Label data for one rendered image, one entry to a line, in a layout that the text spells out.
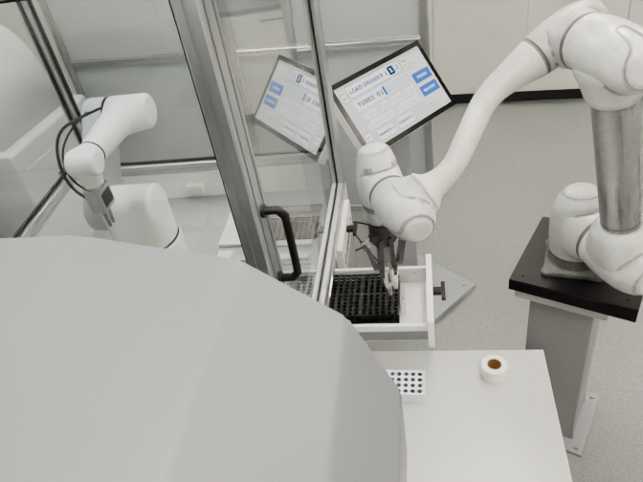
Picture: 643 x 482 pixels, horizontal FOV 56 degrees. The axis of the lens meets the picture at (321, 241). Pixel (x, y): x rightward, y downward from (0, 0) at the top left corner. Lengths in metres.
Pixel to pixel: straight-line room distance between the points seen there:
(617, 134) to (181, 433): 1.24
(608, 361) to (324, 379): 2.31
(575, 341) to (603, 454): 0.57
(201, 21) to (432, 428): 1.17
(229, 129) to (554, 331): 1.47
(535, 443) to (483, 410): 0.15
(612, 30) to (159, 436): 1.20
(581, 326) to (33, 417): 1.79
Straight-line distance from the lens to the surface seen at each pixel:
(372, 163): 1.43
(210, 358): 0.58
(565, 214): 1.88
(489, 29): 4.47
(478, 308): 3.01
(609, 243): 1.73
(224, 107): 0.96
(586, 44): 1.45
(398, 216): 1.31
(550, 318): 2.13
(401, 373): 1.73
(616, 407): 2.73
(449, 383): 1.75
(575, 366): 2.26
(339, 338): 0.68
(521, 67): 1.53
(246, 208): 1.05
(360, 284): 1.84
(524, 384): 1.76
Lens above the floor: 2.15
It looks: 38 degrees down
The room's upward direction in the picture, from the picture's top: 11 degrees counter-clockwise
